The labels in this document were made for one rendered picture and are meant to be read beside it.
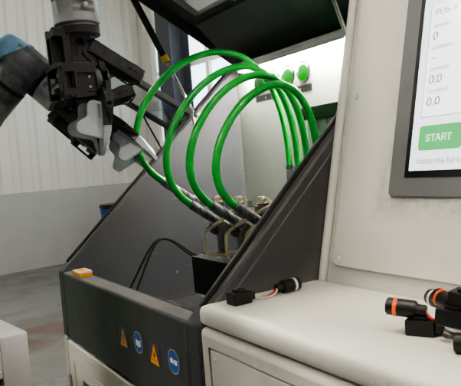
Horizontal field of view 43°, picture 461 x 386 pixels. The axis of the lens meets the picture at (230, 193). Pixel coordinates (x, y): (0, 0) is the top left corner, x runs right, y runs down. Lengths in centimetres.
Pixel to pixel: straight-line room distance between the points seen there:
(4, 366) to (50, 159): 743
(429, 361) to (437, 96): 39
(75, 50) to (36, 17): 739
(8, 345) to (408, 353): 45
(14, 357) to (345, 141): 57
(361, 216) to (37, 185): 732
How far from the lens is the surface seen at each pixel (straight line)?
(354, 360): 60
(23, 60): 117
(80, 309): 136
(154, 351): 101
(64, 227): 817
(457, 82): 83
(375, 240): 87
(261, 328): 72
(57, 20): 102
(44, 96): 116
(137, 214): 151
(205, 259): 123
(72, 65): 98
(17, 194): 793
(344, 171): 94
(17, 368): 77
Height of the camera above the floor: 118
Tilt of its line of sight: 3 degrees down
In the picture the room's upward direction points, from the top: 5 degrees counter-clockwise
